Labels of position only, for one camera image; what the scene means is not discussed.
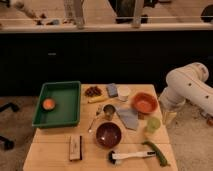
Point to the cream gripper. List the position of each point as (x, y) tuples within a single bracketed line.
[(167, 116)]

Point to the dark maroon bowl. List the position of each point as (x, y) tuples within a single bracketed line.
[(108, 135)]

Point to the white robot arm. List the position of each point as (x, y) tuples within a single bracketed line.
[(186, 83)]

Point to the green plastic cup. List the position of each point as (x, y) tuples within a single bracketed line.
[(153, 124)]

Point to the grey cloth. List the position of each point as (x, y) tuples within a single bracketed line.
[(129, 117)]

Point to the green pea pod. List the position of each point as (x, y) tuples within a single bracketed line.
[(161, 157)]

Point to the white cup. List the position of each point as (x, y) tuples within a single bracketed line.
[(123, 93)]

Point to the metal cup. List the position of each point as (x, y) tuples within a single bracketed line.
[(109, 111)]

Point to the metal spoon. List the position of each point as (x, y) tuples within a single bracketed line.
[(96, 116)]

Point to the yellow banana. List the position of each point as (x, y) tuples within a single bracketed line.
[(97, 99)]

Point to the dark red grapes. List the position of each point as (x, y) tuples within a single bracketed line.
[(93, 91)]

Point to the wooden block eraser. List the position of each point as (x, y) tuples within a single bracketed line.
[(75, 148)]

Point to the green plastic tray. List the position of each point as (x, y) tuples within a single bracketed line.
[(67, 98)]

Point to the small orange bowl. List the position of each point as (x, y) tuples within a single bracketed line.
[(48, 104)]

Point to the white handled dish brush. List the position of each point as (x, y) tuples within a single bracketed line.
[(114, 157)]

